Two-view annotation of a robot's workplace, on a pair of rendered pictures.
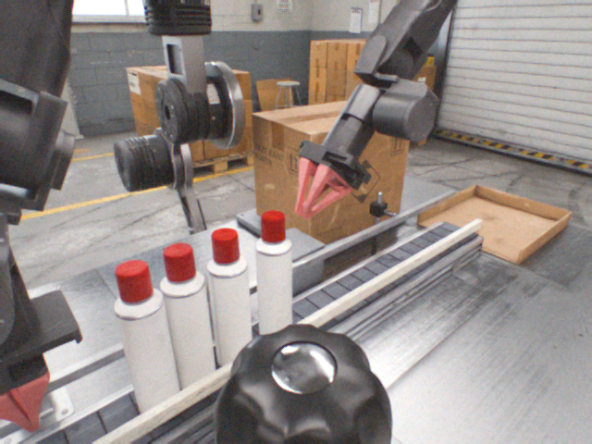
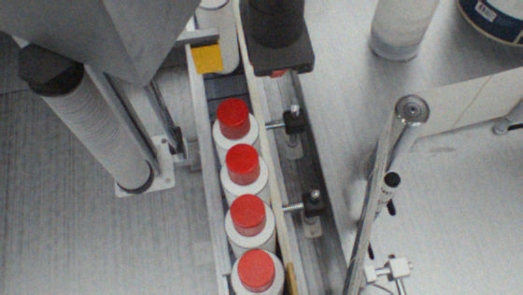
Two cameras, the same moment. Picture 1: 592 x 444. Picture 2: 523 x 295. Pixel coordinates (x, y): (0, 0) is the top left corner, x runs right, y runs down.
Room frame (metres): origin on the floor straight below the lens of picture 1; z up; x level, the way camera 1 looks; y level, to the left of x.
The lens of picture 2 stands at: (0.07, 0.50, 1.52)
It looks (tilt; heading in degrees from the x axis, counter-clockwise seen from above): 63 degrees down; 298
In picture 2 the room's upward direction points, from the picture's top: 1 degrees clockwise
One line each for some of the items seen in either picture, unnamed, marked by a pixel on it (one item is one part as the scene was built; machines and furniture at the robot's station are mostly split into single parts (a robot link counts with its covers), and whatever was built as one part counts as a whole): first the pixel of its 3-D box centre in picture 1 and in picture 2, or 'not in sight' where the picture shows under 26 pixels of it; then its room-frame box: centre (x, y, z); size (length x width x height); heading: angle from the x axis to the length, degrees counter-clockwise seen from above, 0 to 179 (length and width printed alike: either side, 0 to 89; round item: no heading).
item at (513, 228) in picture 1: (493, 217); not in sight; (0.93, -0.53, 0.85); 0.30 x 0.26 x 0.04; 130
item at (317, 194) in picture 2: not in sight; (301, 208); (0.13, 0.32, 0.89); 0.06 x 0.03 x 0.12; 40
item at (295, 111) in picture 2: not in sight; (293, 125); (0.19, 0.22, 0.89); 0.03 x 0.03 x 0.12; 40
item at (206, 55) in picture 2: not in sight; (206, 56); (0.27, 0.28, 1.09); 0.03 x 0.01 x 0.06; 40
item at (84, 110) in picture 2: not in sight; (103, 133); (0.26, 0.42, 1.18); 0.04 x 0.04 x 0.21
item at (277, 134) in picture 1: (328, 168); not in sight; (0.94, -0.09, 0.99); 0.30 x 0.24 x 0.27; 125
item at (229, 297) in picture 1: (230, 301); not in sight; (0.42, 0.08, 0.98); 0.05 x 0.05 x 0.20
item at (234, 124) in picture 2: not in sight; (239, 149); (0.22, 0.32, 0.98); 0.05 x 0.05 x 0.20
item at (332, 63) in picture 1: (370, 96); not in sight; (4.54, -0.85, 0.57); 1.20 x 0.85 x 1.14; 128
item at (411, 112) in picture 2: not in sight; (393, 144); (0.06, 0.22, 0.97); 0.05 x 0.05 x 0.19
